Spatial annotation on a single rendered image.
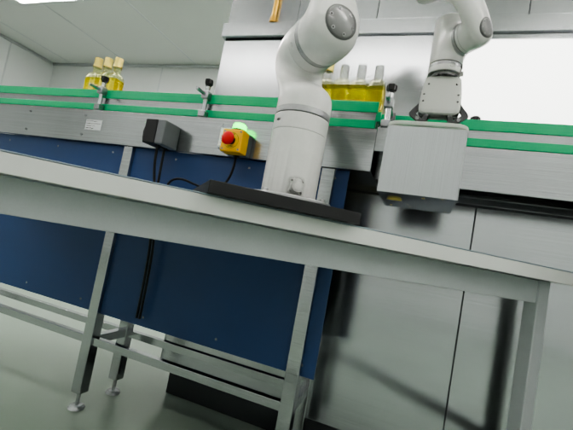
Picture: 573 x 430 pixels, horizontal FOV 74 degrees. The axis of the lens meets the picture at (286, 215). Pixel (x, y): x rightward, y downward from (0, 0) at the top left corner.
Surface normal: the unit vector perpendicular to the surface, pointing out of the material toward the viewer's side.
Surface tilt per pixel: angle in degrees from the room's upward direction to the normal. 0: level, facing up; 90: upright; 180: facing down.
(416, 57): 90
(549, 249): 90
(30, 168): 90
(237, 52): 90
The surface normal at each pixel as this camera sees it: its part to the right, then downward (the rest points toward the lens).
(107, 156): -0.33, -0.13
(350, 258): 0.33, 0.00
